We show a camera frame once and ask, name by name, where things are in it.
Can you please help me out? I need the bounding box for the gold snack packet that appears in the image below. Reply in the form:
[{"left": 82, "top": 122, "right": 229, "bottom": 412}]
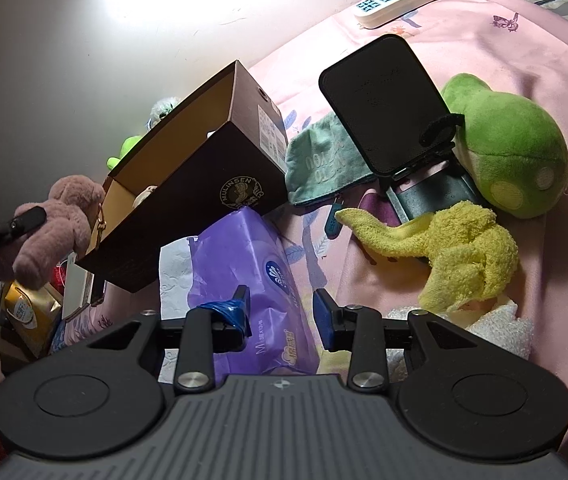
[{"left": 1, "top": 280, "right": 64, "bottom": 361}]

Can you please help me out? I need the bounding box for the teal cloth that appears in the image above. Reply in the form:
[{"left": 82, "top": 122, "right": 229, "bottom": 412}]
[{"left": 284, "top": 111, "right": 379, "bottom": 207}]

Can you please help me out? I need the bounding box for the small green plush toy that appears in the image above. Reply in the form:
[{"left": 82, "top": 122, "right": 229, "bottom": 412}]
[{"left": 107, "top": 135, "right": 145, "bottom": 171}]

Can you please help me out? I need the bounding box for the white fluffy cloth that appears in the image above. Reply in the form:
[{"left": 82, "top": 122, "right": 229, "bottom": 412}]
[{"left": 384, "top": 297, "right": 535, "bottom": 361}]

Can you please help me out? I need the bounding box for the black phone stand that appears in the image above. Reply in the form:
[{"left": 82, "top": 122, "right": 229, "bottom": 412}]
[{"left": 318, "top": 35, "right": 485, "bottom": 226}]

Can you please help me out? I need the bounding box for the brown cardboard shoe box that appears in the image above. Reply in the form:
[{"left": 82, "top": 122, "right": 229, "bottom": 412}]
[{"left": 74, "top": 60, "right": 295, "bottom": 293}]

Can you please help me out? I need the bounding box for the white power strip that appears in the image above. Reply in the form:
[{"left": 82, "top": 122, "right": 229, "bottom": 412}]
[{"left": 354, "top": 0, "right": 442, "bottom": 30}]

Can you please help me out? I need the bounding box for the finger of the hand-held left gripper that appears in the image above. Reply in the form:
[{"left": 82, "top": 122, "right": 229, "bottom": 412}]
[{"left": 0, "top": 206, "right": 48, "bottom": 243}]

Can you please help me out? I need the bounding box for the yellow towel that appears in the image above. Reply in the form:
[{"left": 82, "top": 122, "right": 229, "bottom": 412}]
[{"left": 335, "top": 200, "right": 520, "bottom": 313}]

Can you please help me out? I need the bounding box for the small white toy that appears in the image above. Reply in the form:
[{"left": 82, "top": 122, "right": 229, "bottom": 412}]
[{"left": 132, "top": 185, "right": 159, "bottom": 211}]

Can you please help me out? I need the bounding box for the purple tissue packet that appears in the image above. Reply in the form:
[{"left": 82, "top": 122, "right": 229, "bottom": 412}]
[{"left": 191, "top": 206, "right": 322, "bottom": 376}]

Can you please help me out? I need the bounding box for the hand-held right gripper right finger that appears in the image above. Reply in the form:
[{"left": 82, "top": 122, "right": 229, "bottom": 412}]
[{"left": 312, "top": 287, "right": 485, "bottom": 392}]

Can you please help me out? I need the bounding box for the blue tag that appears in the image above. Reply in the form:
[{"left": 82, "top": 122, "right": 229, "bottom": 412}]
[{"left": 325, "top": 202, "right": 345, "bottom": 241}]

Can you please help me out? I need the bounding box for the white green fluffy plush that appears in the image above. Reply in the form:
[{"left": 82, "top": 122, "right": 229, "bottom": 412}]
[{"left": 146, "top": 96, "right": 182, "bottom": 131}]

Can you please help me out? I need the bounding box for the large green plush toy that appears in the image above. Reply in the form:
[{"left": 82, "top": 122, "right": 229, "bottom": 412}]
[{"left": 439, "top": 72, "right": 568, "bottom": 219}]

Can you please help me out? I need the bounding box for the white flat box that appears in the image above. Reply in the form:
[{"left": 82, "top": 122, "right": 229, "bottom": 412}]
[{"left": 61, "top": 252, "right": 107, "bottom": 321}]

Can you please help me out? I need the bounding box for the white patterned tissue paper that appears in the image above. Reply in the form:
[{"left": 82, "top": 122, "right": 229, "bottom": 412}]
[{"left": 156, "top": 236, "right": 199, "bottom": 381}]

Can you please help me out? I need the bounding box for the pink plush bear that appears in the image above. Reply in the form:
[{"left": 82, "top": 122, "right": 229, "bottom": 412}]
[{"left": 0, "top": 175, "right": 106, "bottom": 291}]

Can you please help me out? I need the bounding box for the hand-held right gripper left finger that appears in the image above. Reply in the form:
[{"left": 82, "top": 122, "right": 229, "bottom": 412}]
[{"left": 86, "top": 285, "right": 255, "bottom": 395}]

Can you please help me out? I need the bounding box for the pink printed bed sheet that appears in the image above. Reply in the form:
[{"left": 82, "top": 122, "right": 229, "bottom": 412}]
[{"left": 48, "top": 0, "right": 568, "bottom": 411}]

